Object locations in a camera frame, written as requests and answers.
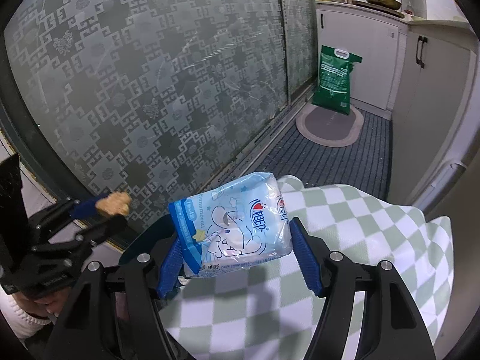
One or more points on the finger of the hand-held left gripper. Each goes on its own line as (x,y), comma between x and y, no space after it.
(108,227)
(84,208)

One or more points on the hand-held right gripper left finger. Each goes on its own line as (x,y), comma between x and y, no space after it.
(170,270)

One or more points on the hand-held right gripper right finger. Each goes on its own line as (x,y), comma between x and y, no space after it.
(305,262)

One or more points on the blue tissue pack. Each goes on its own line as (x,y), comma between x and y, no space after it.
(232,232)

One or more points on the person's left forearm white sleeve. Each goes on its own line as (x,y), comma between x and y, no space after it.
(18,315)

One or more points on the person's left hand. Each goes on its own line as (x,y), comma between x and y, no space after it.
(52,303)

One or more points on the green white checkered blanket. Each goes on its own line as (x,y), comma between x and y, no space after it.
(356,240)

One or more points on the grey ribbed floor mat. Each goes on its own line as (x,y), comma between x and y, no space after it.
(337,165)

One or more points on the grey oval floor mat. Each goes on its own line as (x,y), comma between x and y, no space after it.
(326,127)

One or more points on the large white appliance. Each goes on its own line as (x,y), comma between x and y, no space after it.
(453,195)

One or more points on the green rice bag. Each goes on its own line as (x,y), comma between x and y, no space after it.
(333,78)

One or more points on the white kitchen cabinet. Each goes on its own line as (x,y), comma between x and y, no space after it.
(367,45)
(431,120)

